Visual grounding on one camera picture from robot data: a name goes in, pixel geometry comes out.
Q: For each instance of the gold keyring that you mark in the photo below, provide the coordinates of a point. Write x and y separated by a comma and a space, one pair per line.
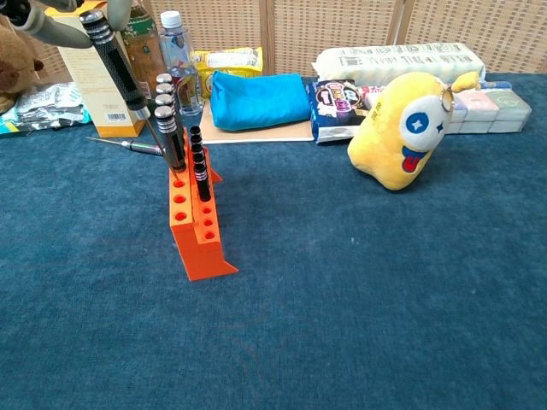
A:
447, 89

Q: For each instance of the large white tissue pack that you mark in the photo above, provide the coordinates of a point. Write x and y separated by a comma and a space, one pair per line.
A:
384, 60

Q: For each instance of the orange screwdriver holder rack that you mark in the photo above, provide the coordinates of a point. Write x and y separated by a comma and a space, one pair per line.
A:
201, 260

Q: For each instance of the blue table carpet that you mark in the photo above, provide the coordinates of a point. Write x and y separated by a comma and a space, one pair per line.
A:
299, 320

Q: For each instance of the large silver-capped screwdriver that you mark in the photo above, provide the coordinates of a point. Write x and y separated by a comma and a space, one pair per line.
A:
163, 100
163, 89
162, 78
171, 136

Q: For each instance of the yellow plush toy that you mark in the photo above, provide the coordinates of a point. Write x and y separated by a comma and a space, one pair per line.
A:
384, 141

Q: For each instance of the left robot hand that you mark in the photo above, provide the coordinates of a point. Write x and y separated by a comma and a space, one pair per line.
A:
55, 30

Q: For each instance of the dark blue pad package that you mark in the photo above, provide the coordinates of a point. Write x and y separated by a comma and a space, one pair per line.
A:
333, 107

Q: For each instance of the woven folding screen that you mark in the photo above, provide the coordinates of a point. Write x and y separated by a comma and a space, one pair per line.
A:
342, 25

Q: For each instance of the yellow snack bag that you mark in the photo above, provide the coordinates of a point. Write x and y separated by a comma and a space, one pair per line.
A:
231, 60

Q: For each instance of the blue fabric pouch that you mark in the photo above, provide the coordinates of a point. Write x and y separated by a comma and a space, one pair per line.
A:
256, 100

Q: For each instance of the pastel tissue multipack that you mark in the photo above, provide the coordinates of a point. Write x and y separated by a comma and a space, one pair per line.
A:
491, 111

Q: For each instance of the clear water bottle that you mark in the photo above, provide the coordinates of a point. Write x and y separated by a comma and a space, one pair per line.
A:
175, 47

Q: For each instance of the green tea bottle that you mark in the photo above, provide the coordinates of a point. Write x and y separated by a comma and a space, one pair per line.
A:
143, 51

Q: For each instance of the tall tan carton box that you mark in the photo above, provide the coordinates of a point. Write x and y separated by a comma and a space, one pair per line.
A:
89, 85

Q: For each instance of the brown capybara plush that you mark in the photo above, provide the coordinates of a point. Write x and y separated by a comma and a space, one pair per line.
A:
15, 64

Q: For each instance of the silver teal wipes package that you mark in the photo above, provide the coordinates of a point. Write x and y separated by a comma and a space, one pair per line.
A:
47, 107

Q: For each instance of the black precision screwdriver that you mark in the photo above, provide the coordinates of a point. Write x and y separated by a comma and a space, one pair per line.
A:
145, 148
115, 64

